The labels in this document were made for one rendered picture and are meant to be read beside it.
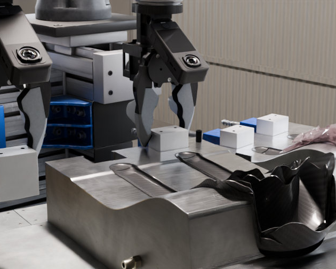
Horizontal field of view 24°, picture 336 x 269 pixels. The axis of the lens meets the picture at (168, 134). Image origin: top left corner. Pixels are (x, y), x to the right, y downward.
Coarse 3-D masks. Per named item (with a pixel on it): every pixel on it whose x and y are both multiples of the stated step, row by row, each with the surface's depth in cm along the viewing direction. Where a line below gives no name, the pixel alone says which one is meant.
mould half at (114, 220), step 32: (64, 160) 111; (128, 160) 111; (160, 160) 111; (224, 160) 112; (64, 192) 106; (96, 192) 99; (128, 192) 100; (192, 192) 84; (224, 192) 84; (64, 224) 107; (96, 224) 98; (128, 224) 91; (160, 224) 84; (192, 224) 79; (224, 224) 81; (96, 256) 100; (128, 256) 92; (160, 256) 85; (192, 256) 80; (224, 256) 82; (256, 256) 84; (288, 256) 87; (320, 256) 86
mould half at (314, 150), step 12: (288, 132) 140; (300, 132) 140; (252, 144) 132; (264, 144) 132; (276, 144) 132; (288, 144) 132; (312, 144) 118; (324, 144) 117; (252, 156) 125; (264, 156) 125; (276, 156) 121; (288, 156) 118; (300, 156) 116; (312, 156) 115; (264, 168) 121
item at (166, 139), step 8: (160, 128) 118; (168, 128) 118; (176, 128) 118; (136, 136) 126; (152, 136) 117; (160, 136) 115; (168, 136) 115; (176, 136) 116; (184, 136) 117; (152, 144) 117; (160, 144) 115; (168, 144) 116; (176, 144) 117; (184, 144) 117
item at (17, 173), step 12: (0, 156) 89; (12, 156) 90; (24, 156) 90; (36, 156) 91; (0, 168) 89; (12, 168) 90; (24, 168) 91; (36, 168) 92; (0, 180) 90; (12, 180) 90; (24, 180) 91; (36, 180) 92; (0, 192) 90; (12, 192) 91; (24, 192) 91; (36, 192) 92
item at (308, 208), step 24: (120, 168) 109; (216, 168) 110; (288, 168) 86; (312, 168) 93; (144, 192) 100; (168, 192) 101; (240, 192) 83; (264, 192) 86; (288, 192) 87; (312, 192) 93; (264, 216) 87; (288, 216) 87; (312, 216) 91; (264, 240) 83; (288, 240) 84; (312, 240) 85
